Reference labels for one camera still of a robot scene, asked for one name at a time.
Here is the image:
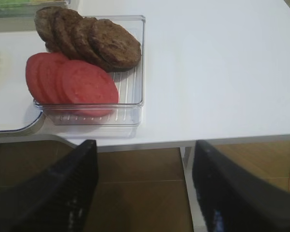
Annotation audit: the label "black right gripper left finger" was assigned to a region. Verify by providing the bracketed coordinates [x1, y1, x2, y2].
[0, 140, 97, 232]

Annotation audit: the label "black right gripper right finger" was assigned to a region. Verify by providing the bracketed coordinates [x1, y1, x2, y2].
[192, 140, 290, 232]

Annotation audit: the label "clear lettuce and cheese bin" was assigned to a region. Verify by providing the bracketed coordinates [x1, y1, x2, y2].
[0, 0, 71, 18]

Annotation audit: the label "green lettuce leaves in bin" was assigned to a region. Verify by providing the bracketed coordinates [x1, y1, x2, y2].
[0, 0, 32, 12]

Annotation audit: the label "white table leg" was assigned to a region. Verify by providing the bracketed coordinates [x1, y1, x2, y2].
[180, 147, 198, 231]

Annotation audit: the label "white serving tray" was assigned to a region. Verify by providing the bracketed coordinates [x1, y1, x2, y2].
[0, 31, 45, 132]

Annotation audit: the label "clear patty and tomato bin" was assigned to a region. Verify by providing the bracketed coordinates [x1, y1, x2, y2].
[34, 16, 145, 127]

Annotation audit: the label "front red tomato slice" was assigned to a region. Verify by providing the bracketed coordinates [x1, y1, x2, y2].
[61, 60, 119, 105]

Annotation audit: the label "red tomato slice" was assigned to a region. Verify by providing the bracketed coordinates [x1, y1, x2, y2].
[38, 53, 69, 104]
[55, 59, 71, 104]
[61, 60, 119, 105]
[26, 52, 66, 100]

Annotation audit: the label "rear red tomato slice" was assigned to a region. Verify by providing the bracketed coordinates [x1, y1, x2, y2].
[26, 52, 66, 100]

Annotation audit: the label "brown beef patty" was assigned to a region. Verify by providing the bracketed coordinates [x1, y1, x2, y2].
[52, 8, 83, 59]
[34, 6, 62, 52]
[70, 17, 117, 73]
[88, 19, 141, 69]

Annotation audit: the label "front brown beef patty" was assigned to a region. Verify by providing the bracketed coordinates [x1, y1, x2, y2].
[88, 19, 141, 69]

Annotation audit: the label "rear brown beef patty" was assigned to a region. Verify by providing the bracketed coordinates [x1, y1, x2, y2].
[34, 6, 62, 52]

